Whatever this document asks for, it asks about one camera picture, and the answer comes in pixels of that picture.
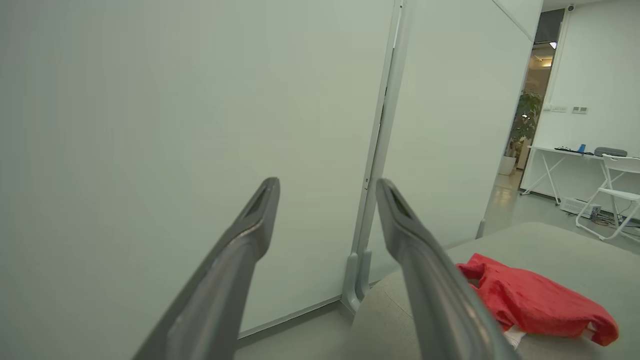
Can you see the white wall switch plate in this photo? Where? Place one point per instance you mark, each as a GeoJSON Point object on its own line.
{"type": "Point", "coordinates": [579, 109]}
{"type": "Point", "coordinates": [556, 108]}

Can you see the grey partition post with foot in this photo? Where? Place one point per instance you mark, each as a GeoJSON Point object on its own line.
{"type": "Point", "coordinates": [380, 150]}

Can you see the green potted plant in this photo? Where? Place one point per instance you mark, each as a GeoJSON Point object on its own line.
{"type": "Point", "coordinates": [527, 120]}

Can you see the white folding table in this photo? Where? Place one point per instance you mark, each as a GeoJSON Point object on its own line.
{"type": "Point", "coordinates": [550, 150]}

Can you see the grey zip case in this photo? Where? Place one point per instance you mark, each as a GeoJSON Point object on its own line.
{"type": "Point", "coordinates": [610, 152]}

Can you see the white plant pot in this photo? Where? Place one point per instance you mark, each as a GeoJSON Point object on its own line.
{"type": "Point", "coordinates": [506, 165]}

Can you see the white folding chair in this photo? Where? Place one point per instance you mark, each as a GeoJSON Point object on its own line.
{"type": "Point", "coordinates": [620, 192]}

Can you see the white box on floor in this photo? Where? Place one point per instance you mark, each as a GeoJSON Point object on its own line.
{"type": "Point", "coordinates": [574, 206]}

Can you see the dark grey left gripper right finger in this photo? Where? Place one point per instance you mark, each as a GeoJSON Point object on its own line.
{"type": "Point", "coordinates": [430, 290]}

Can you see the small grey partition foot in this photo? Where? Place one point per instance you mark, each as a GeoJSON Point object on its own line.
{"type": "Point", "coordinates": [480, 229]}

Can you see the white partition panel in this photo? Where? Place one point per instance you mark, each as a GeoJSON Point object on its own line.
{"type": "Point", "coordinates": [450, 125]}
{"type": "Point", "coordinates": [150, 100]}

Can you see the flat black item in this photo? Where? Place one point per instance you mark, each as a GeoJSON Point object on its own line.
{"type": "Point", "coordinates": [566, 149]}

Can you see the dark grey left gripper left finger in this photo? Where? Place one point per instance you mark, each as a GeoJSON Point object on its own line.
{"type": "Point", "coordinates": [225, 280]}

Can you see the plain red garment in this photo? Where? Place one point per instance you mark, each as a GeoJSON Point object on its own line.
{"type": "Point", "coordinates": [535, 300]}

